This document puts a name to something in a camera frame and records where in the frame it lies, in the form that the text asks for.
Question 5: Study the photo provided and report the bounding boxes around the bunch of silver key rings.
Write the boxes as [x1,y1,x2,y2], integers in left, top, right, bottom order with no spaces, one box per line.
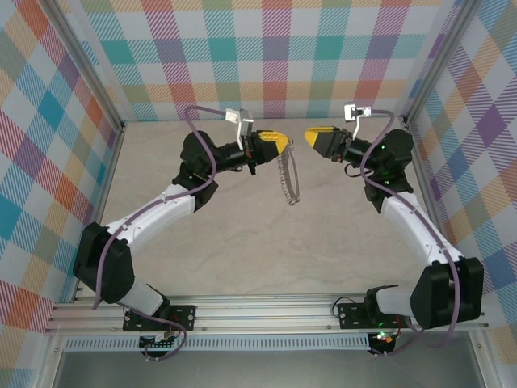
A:
[277,139,302,205]

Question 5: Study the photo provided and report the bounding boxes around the small electronics board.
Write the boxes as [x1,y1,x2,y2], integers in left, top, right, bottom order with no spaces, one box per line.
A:
[370,330,396,353]
[139,331,179,351]

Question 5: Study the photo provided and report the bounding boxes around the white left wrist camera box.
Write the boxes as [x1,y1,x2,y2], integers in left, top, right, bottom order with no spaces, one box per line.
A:
[225,108,255,141]

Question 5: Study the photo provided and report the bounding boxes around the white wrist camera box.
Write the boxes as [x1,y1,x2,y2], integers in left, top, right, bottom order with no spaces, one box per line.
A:
[343,103,373,138]
[225,108,255,141]

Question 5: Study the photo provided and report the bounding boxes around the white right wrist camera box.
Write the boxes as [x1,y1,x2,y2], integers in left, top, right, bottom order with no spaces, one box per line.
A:
[343,103,373,138]

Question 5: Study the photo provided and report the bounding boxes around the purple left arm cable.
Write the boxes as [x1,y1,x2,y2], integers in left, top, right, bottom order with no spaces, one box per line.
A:
[91,104,233,363]

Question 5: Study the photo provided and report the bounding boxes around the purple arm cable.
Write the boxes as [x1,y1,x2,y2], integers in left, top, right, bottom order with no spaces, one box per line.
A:
[360,108,462,356]
[91,104,233,363]

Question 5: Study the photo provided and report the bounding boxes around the aluminium table side rail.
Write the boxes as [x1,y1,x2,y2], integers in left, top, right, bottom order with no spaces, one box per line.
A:
[70,120,127,304]
[402,116,464,298]

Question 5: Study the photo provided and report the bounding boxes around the aluminium frame post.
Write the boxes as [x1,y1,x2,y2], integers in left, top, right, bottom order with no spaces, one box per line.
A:
[402,0,474,124]
[35,334,68,388]
[47,0,127,133]
[467,326,500,388]

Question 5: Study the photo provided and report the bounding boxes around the long aluminium base rail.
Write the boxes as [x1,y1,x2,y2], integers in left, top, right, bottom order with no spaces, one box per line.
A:
[44,293,490,335]

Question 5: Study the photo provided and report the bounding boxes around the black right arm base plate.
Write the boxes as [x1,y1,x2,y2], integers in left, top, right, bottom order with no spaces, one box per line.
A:
[337,299,413,331]

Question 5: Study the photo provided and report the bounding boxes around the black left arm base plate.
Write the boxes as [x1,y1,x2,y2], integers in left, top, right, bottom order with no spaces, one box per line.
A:
[122,303,198,333]

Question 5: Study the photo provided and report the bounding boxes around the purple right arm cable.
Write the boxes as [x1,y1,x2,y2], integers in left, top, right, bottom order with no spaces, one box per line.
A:
[360,108,462,356]

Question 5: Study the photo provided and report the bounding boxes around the white slotted cable duct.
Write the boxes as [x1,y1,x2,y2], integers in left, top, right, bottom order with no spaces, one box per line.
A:
[63,337,372,352]

